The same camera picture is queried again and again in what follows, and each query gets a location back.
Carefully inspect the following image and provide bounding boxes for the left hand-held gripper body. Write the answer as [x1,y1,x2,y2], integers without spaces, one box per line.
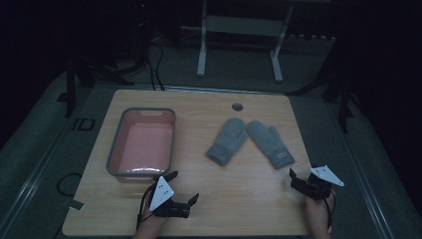
[148,176,192,219]

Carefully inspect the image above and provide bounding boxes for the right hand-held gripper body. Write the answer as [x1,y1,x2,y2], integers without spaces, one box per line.
[291,164,345,201]

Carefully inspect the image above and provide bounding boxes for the grey mitten with cuff label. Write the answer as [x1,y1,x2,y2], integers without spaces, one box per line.
[245,119,296,170]

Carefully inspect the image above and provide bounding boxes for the pink basin with grey rim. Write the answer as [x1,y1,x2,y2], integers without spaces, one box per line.
[105,107,177,183]

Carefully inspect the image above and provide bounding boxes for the plain grey mitten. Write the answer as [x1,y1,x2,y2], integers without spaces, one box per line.
[205,117,249,167]

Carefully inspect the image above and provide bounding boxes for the person's left hand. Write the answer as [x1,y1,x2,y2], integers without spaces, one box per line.
[131,204,171,239]

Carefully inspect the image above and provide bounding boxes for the person's right hand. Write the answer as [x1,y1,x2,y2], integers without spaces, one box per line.
[305,191,336,239]

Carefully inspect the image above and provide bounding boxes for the black metal stand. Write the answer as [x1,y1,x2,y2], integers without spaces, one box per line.
[322,76,354,134]
[64,59,98,120]

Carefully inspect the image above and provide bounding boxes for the grey tape piece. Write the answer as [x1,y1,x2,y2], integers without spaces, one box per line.
[67,198,86,212]

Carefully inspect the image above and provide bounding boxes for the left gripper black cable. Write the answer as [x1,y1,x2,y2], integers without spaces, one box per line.
[135,183,157,231]

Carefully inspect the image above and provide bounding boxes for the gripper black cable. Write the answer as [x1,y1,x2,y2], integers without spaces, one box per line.
[325,190,336,230]
[135,183,157,231]

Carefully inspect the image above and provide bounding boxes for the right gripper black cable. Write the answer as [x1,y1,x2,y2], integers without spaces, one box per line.
[325,190,336,230]

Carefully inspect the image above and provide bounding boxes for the looped black cable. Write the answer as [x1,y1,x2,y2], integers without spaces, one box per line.
[56,172,84,198]

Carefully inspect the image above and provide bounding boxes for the black floor cable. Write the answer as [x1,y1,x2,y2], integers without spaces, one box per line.
[146,39,166,92]

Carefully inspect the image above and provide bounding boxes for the white metal desk frame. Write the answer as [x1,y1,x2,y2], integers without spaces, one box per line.
[196,0,295,84]

